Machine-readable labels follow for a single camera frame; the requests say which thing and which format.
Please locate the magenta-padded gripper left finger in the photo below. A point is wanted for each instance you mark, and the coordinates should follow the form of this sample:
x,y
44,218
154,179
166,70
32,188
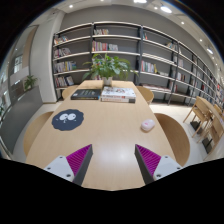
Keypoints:
x,y
60,165

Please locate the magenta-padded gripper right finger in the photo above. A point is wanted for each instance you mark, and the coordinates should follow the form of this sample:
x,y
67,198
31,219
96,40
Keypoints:
x,y
165,165

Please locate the pale pink computer mouse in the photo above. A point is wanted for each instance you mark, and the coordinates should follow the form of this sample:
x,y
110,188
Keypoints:
x,y
147,125

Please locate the dark cartoon-eyed mouse pad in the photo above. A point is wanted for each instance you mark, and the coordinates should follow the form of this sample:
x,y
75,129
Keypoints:
x,y
67,119

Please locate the group of slatted wooden chairs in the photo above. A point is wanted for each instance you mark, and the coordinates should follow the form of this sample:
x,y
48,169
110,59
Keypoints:
x,y
205,111

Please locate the black hardcover book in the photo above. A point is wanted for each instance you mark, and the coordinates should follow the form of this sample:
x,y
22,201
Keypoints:
x,y
85,94

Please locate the red-and-white spine book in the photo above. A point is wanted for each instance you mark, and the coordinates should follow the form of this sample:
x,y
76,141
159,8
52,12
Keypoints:
x,y
116,99

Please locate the white illustrated cover book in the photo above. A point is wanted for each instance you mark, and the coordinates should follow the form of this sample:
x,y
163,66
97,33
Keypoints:
x,y
118,91

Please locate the small distant potted plant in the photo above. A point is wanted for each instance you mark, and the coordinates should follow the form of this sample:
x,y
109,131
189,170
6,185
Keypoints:
x,y
30,81

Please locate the green potted plant white pot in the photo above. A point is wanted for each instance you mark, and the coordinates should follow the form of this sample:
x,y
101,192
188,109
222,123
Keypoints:
x,y
106,66

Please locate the grey bookshelf unit with books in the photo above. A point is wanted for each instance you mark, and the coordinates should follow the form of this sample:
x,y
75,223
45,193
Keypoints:
x,y
116,37

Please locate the group of ceiling lights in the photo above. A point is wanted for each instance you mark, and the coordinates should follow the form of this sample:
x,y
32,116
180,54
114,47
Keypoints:
x,y
165,9

